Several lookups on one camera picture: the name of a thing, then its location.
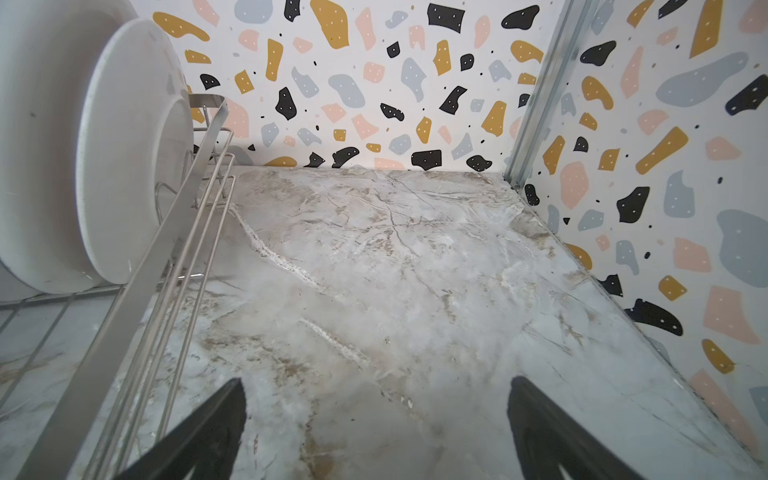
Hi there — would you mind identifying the white plate back outer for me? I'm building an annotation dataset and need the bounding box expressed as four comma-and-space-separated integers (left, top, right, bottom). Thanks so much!
1, 1, 136, 301

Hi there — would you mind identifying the stainless wire dish rack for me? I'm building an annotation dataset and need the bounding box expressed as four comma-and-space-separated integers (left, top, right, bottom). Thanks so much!
1, 94, 236, 479

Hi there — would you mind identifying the aluminium corner post right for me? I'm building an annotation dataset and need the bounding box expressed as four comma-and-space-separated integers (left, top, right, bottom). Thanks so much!
504, 0, 600, 190

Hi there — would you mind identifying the white striped plate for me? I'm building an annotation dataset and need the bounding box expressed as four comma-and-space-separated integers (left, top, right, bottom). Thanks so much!
76, 19, 194, 284

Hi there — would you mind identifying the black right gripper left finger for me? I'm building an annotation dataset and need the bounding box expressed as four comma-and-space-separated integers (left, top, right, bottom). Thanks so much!
117, 378, 247, 479

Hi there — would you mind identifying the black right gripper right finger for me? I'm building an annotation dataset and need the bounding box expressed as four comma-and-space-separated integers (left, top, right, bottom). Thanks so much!
507, 376, 641, 479

